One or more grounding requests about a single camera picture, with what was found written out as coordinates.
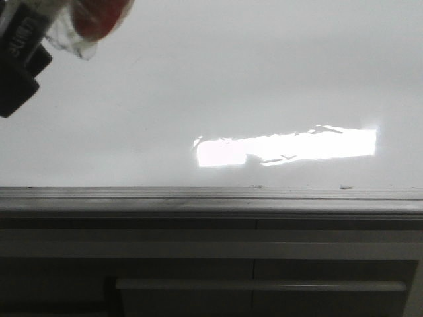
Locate grey cabinet with drawers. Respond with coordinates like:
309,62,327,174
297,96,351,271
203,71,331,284
1,218,422,316

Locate white black whiteboard marker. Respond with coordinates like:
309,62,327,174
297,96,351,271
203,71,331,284
1,0,69,64

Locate grey aluminium whiteboard frame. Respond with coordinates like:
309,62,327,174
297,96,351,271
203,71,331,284
1,186,422,219

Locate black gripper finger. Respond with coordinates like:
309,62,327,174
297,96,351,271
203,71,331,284
1,45,52,118

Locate white whiteboard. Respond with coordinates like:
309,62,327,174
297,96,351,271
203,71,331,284
1,1,422,189

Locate red round magnet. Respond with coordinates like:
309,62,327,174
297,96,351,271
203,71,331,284
46,0,134,61

